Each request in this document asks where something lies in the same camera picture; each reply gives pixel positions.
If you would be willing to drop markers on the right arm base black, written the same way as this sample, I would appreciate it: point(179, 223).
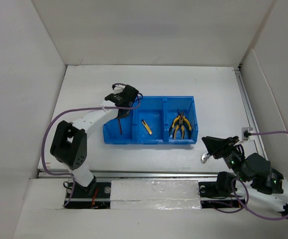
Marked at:
point(211, 198)

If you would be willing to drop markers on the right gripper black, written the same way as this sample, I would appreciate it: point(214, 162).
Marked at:
point(219, 145)

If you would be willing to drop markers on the blue bin right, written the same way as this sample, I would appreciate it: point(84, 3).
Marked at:
point(173, 104)

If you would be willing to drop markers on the aluminium rail front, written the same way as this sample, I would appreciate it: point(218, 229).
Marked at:
point(130, 174)

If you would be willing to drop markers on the brown hex key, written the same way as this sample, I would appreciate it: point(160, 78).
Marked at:
point(120, 127)

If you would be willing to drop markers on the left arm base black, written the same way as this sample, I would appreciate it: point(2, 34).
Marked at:
point(80, 199)

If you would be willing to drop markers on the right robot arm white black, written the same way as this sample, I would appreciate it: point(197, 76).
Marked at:
point(253, 177)

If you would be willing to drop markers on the large yellow needle-nose pliers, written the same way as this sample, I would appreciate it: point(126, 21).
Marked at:
point(176, 125)

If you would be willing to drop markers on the blue bin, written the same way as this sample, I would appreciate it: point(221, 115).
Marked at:
point(111, 134)
point(173, 104)
point(151, 110)

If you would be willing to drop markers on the silver metal tool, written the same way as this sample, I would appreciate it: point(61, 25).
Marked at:
point(205, 157)

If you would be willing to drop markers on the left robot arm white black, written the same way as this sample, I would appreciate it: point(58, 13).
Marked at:
point(69, 145)

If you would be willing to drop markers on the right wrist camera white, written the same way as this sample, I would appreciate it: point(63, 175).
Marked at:
point(246, 133)

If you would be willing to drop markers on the blue bin left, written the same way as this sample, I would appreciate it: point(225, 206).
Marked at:
point(111, 134)

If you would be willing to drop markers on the yellow utility knife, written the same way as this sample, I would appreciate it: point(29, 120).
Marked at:
point(146, 127)

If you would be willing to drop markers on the small yellow needle-nose pliers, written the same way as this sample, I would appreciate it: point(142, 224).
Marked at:
point(188, 127)

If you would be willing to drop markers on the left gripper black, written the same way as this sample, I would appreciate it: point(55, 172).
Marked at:
point(123, 116)

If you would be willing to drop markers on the blue bin middle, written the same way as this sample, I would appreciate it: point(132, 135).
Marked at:
point(151, 110)

